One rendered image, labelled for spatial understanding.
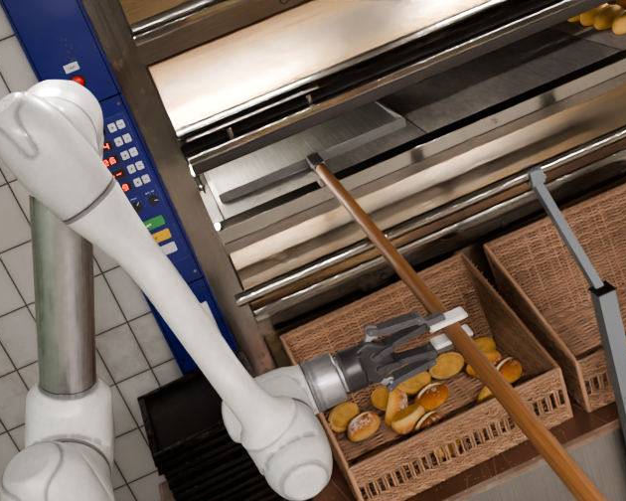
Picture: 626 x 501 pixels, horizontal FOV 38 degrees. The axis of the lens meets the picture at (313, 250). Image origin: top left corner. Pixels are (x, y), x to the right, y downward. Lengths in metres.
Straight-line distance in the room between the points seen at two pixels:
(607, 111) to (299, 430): 1.51
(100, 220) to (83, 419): 0.46
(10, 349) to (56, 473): 0.89
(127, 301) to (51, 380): 0.71
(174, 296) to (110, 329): 1.01
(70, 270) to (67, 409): 0.26
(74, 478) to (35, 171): 0.52
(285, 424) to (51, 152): 0.52
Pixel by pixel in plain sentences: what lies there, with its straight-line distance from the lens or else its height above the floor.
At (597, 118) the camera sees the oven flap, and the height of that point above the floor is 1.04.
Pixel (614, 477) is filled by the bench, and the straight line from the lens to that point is 2.36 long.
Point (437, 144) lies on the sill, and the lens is 2.38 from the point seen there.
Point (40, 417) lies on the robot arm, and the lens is 1.69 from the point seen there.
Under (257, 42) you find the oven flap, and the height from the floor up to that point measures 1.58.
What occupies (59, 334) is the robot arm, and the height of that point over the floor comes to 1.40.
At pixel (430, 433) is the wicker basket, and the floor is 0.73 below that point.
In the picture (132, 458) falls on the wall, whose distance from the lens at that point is 2.58.
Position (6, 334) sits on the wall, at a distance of 2.38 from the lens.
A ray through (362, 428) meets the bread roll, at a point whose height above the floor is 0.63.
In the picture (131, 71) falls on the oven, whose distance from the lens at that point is 2.17.
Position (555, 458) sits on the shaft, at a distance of 1.27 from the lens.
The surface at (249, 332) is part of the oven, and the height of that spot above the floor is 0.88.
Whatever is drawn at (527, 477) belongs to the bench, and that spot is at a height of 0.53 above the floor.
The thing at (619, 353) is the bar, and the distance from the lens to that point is 2.09.
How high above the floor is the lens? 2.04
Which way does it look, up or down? 25 degrees down
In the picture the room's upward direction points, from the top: 21 degrees counter-clockwise
